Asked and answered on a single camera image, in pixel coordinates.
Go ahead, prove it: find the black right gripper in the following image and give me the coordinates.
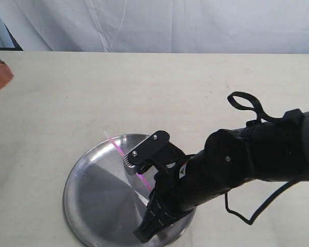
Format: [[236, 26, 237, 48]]
[[133, 173, 195, 243]]

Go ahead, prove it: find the pink thin straw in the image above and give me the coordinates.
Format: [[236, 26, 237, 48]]
[[104, 131, 152, 192]]

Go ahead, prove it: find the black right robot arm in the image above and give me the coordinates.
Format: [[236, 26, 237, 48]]
[[126, 109, 309, 243]]

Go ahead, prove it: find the round steel plate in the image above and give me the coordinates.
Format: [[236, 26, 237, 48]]
[[62, 133, 196, 247]]

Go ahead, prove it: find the white backdrop cloth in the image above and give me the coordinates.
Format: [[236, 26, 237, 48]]
[[0, 1, 309, 54]]

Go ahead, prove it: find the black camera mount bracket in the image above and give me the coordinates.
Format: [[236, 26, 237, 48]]
[[124, 130, 194, 176]]

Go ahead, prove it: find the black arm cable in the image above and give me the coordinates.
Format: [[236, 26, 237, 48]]
[[223, 91, 303, 226]]

